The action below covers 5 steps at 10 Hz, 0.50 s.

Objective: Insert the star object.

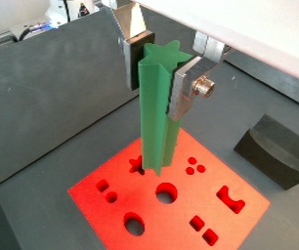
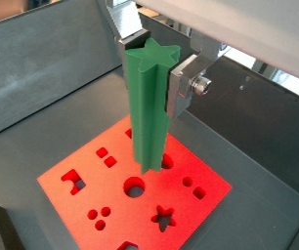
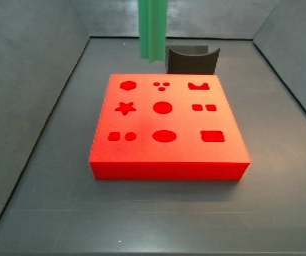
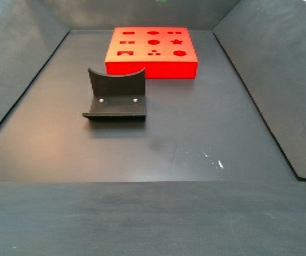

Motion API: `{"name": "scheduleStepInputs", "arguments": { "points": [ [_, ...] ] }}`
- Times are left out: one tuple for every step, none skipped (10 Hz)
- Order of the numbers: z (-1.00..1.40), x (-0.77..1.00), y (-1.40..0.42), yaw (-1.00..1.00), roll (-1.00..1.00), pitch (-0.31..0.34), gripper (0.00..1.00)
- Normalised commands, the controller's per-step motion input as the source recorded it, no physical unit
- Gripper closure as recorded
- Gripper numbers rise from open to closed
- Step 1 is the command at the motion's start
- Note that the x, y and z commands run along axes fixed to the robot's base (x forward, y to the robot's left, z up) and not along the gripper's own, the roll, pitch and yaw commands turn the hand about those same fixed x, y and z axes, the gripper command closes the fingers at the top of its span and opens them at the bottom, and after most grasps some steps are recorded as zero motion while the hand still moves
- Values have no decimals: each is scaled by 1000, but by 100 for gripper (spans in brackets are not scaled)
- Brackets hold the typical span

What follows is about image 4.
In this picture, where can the red shape sorter block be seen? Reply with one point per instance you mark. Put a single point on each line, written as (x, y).
(161, 50)

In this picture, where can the black curved holder stand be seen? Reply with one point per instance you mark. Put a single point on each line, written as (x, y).
(118, 96)

